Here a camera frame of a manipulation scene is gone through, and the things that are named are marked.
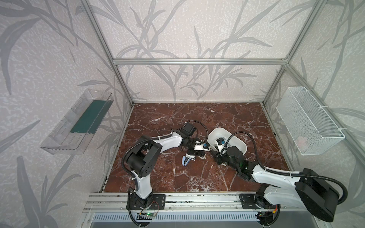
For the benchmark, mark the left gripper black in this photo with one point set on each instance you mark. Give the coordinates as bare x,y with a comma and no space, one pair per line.
192,152

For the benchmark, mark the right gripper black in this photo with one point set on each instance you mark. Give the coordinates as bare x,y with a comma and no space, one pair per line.
217,157

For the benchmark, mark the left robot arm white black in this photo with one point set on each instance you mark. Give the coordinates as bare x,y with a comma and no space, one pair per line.
140,160

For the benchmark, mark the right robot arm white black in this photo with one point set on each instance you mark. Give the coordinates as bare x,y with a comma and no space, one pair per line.
319,195

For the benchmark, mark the white plastic tray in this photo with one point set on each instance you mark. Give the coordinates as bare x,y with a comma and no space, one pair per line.
223,133

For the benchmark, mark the blue staple remover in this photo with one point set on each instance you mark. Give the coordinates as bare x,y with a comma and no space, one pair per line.
186,159

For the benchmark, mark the pink item in basket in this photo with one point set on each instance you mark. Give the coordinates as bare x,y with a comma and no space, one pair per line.
302,143

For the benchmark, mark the green circuit board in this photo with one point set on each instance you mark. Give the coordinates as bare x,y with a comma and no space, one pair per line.
149,215

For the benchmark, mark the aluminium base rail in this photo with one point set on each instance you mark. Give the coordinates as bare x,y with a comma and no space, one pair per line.
174,202

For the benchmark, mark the white wire mesh basket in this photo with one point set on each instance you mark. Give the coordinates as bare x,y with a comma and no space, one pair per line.
304,116

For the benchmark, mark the aluminium cage frame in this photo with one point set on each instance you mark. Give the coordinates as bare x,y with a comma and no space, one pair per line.
164,61

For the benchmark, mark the clear plastic wall bin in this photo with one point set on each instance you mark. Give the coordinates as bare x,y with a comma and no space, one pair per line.
75,131

